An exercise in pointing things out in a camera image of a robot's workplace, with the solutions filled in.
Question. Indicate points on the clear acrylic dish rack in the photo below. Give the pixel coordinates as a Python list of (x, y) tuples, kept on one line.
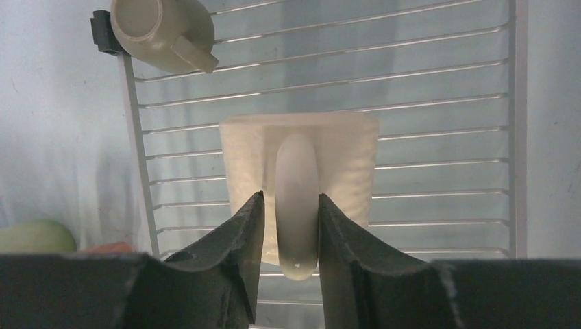
[(414, 110)]

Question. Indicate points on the cream beige mug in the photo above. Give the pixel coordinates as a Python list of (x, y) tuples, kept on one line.
[(293, 159)]

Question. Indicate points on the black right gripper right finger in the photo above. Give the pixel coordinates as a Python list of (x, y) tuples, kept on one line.
[(366, 283)]

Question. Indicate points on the light green mug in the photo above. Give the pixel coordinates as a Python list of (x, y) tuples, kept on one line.
[(37, 237)]

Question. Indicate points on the small salmon pink mug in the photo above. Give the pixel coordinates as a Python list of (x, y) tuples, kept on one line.
[(119, 247)]

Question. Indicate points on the small beige cup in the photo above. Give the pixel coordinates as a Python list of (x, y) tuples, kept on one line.
[(173, 36)]

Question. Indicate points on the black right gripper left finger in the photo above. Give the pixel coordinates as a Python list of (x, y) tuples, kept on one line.
[(212, 283)]

